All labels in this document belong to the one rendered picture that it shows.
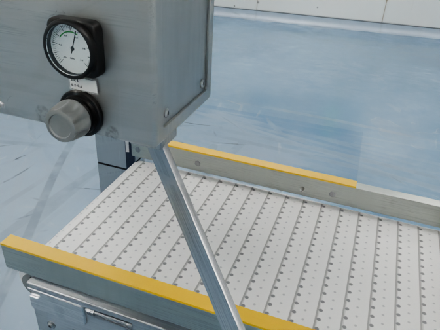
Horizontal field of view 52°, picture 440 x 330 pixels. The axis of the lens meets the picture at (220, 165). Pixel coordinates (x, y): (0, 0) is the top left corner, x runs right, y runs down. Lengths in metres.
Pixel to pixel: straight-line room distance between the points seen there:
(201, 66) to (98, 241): 0.28
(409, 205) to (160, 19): 0.45
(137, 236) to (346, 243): 0.26
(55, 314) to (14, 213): 1.53
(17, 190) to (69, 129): 1.91
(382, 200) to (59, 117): 0.45
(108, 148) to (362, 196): 0.40
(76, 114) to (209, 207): 0.34
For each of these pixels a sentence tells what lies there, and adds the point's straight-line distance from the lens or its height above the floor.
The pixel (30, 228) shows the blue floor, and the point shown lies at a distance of 1.96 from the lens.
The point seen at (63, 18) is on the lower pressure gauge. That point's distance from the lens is 0.30.
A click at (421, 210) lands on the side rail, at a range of 0.64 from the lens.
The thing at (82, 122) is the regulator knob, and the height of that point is 1.03.
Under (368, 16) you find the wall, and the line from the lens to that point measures 5.44.
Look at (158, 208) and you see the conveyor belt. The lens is 0.61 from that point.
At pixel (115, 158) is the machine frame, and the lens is 0.77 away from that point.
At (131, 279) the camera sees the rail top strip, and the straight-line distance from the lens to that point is 0.46.
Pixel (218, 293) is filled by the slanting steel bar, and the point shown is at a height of 0.91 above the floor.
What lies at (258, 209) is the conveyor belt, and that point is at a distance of 0.62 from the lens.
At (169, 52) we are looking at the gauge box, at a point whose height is 1.07.
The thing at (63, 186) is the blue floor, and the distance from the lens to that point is 2.19.
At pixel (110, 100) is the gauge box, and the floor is 1.04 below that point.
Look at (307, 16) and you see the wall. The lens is 5.43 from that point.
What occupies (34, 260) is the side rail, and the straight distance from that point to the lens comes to 0.51.
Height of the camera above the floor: 1.16
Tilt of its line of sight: 30 degrees down
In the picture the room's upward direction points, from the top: 3 degrees clockwise
